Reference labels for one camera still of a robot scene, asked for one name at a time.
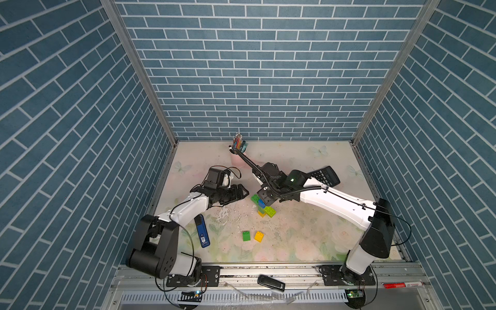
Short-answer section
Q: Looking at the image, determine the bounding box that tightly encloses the long green lego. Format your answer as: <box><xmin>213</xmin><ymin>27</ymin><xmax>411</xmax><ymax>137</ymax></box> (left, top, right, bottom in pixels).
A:
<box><xmin>251</xmin><ymin>194</ymin><xmax>260</xmax><ymax>205</ymax></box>

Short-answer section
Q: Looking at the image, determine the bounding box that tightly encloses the long lime lego brick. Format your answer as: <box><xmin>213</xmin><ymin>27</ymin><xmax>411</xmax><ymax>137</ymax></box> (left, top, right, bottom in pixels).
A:
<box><xmin>263</xmin><ymin>206</ymin><xmax>276</xmax><ymax>218</ymax></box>

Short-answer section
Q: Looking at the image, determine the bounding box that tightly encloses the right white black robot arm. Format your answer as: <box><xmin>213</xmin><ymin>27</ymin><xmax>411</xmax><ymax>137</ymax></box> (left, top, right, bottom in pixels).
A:
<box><xmin>252</xmin><ymin>163</ymin><xmax>395</xmax><ymax>284</ymax></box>

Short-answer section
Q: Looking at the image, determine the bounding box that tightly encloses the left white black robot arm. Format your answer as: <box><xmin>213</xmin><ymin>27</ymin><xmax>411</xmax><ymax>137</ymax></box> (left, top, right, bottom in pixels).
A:
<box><xmin>125</xmin><ymin>166</ymin><xmax>249</xmax><ymax>285</ymax></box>

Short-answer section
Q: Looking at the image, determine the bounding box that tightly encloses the yellow lego bottom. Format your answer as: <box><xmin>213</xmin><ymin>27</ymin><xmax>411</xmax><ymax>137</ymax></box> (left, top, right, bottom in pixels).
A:
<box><xmin>254</xmin><ymin>231</ymin><xmax>264</xmax><ymax>242</ymax></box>

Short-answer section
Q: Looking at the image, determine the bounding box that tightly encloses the small green lego bottom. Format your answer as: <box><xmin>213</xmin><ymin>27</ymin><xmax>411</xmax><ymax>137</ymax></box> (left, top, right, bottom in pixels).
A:
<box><xmin>242</xmin><ymin>231</ymin><xmax>251</xmax><ymax>242</ymax></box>

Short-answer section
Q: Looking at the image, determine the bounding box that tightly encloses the pink pen cup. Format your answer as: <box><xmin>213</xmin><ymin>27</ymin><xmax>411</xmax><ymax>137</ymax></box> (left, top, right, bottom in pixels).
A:
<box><xmin>231</xmin><ymin>154</ymin><xmax>249</xmax><ymax>169</ymax></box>

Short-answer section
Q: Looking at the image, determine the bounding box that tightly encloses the black calculator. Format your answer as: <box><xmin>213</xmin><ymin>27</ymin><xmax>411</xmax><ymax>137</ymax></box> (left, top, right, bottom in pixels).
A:
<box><xmin>310</xmin><ymin>166</ymin><xmax>340</xmax><ymax>187</ymax></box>

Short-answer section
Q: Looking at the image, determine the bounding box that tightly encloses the blue black usb device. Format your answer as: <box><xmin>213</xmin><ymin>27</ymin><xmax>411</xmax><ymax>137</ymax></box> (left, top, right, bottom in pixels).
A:
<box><xmin>195</xmin><ymin>214</ymin><xmax>211</xmax><ymax>248</ymax></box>

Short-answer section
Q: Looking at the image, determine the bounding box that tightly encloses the red marker pen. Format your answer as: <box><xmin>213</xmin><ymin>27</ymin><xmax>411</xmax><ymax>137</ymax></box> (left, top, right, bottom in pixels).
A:
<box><xmin>383</xmin><ymin>281</ymin><xmax>424</xmax><ymax>289</ymax></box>

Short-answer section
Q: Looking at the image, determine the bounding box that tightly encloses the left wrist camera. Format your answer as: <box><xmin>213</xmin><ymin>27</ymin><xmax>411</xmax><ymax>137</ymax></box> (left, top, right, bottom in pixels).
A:
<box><xmin>222</xmin><ymin>171</ymin><xmax>233</xmax><ymax>188</ymax></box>

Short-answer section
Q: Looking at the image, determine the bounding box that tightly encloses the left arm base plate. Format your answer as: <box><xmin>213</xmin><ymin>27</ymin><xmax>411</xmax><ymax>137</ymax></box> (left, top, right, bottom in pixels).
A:
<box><xmin>165</xmin><ymin>266</ymin><xmax>221</xmax><ymax>288</ymax></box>

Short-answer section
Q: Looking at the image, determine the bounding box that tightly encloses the black remote on rail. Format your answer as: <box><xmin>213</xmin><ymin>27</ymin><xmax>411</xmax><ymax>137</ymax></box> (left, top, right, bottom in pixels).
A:
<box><xmin>257</xmin><ymin>275</ymin><xmax>285</xmax><ymax>292</ymax></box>

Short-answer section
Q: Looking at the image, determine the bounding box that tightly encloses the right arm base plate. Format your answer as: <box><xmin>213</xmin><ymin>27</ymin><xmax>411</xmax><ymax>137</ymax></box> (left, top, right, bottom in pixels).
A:
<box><xmin>317</xmin><ymin>264</ymin><xmax>377</xmax><ymax>287</ymax></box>

